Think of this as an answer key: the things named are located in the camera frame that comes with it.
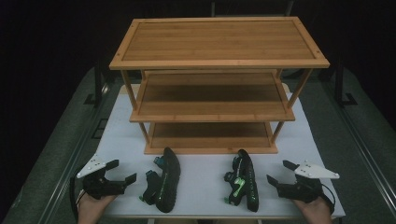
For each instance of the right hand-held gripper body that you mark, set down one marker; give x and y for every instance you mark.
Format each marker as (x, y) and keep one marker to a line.
(303, 189)

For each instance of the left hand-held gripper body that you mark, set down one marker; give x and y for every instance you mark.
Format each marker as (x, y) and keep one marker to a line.
(99, 186)

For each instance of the black green sandal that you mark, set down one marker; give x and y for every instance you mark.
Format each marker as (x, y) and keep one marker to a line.
(169, 180)
(249, 186)

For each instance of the three-tier wooden shoe rack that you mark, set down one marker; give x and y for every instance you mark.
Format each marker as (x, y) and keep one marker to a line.
(218, 40)

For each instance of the person's left hand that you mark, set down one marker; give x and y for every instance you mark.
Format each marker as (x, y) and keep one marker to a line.
(91, 210)

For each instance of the person's right hand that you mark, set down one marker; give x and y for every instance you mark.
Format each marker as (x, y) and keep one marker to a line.
(314, 213)

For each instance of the black floor socket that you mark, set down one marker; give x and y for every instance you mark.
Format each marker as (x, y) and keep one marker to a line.
(100, 128)

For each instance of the dark metal stand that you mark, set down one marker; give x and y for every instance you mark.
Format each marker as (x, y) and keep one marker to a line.
(341, 87)
(98, 84)

